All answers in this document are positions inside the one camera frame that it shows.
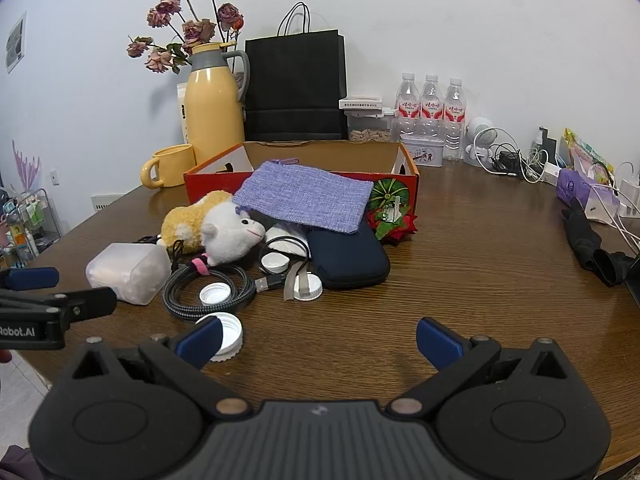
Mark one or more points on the colourful snack bag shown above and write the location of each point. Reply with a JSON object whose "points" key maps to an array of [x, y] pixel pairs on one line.
{"points": [[585, 157]]}

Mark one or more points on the white power strip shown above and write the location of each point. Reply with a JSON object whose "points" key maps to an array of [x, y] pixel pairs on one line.
{"points": [[600, 210]]}

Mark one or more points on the printed tin box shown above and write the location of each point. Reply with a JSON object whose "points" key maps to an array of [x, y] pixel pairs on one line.
{"points": [[422, 152]]}

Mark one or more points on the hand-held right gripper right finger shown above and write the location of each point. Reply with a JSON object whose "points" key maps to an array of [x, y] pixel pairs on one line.
{"points": [[437, 342]]}

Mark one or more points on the small white cap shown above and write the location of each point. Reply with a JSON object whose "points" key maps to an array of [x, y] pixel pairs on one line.
{"points": [[216, 294]]}

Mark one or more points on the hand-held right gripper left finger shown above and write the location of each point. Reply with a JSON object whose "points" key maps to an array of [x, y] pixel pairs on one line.
{"points": [[200, 342]]}

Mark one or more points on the yellow thermos jug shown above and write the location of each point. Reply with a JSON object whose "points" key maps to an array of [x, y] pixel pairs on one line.
{"points": [[215, 110]]}

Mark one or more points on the purple wall decal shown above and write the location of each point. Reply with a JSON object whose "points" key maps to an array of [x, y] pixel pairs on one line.
{"points": [[27, 170]]}

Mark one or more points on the white wall vent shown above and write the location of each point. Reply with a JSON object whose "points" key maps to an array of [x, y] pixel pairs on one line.
{"points": [[102, 202]]}

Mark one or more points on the yellow mug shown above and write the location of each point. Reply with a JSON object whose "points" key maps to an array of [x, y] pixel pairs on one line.
{"points": [[172, 167]]}

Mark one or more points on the red cardboard box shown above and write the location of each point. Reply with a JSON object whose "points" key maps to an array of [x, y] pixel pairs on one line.
{"points": [[210, 180]]}

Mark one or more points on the white round lid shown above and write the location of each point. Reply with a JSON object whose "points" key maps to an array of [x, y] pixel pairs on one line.
{"points": [[310, 287]]}

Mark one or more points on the black paper bag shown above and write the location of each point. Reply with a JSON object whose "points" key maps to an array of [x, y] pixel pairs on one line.
{"points": [[295, 85]]}

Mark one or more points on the purple woven pouch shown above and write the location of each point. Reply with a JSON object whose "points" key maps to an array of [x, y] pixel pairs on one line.
{"points": [[300, 195]]}

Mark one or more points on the white cloth pouch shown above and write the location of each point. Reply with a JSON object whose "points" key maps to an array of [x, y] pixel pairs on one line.
{"points": [[287, 240]]}

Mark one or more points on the black power adapter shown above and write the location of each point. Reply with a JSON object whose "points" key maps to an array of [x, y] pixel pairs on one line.
{"points": [[505, 160]]}

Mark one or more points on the clear food container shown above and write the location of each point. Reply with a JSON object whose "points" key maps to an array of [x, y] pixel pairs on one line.
{"points": [[370, 134]]}

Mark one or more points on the flat white box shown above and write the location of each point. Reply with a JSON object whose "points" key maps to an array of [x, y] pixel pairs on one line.
{"points": [[360, 103]]}

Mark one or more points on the red flower hair clip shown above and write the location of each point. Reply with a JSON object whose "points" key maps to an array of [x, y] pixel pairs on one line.
{"points": [[400, 227]]}

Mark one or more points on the translucent plastic bag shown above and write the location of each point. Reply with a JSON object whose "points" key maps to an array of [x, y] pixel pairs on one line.
{"points": [[125, 272]]}

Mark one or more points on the wall picture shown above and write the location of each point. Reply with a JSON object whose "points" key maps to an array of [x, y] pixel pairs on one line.
{"points": [[15, 42]]}

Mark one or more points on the white and yellow plush sheep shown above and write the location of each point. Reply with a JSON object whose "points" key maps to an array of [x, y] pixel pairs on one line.
{"points": [[225, 230]]}

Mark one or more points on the clear water bottle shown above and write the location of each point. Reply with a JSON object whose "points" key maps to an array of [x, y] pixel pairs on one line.
{"points": [[454, 105], [407, 95], [431, 97]]}

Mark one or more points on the white charger plug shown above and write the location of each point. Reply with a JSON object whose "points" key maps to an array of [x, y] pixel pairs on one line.
{"points": [[552, 174]]}

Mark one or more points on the small dark spray bottle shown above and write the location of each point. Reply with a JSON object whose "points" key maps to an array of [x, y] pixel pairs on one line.
{"points": [[548, 142]]}

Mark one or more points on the purple tissue pack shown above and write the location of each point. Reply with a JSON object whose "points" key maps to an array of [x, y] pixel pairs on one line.
{"points": [[575, 185]]}

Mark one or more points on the black folded umbrella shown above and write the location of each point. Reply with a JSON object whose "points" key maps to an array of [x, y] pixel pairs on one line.
{"points": [[582, 240]]}

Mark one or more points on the dried rose bouquet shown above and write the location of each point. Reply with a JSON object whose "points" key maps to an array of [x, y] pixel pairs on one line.
{"points": [[197, 30]]}

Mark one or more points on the navy zip case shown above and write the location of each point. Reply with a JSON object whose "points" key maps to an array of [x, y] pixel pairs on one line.
{"points": [[345, 260]]}

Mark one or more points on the ribbed white bottle cap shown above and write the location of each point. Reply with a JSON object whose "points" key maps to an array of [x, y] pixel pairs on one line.
{"points": [[230, 335]]}

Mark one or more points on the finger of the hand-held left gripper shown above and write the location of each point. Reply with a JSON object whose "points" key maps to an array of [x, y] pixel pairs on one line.
{"points": [[30, 278], [90, 301]]}

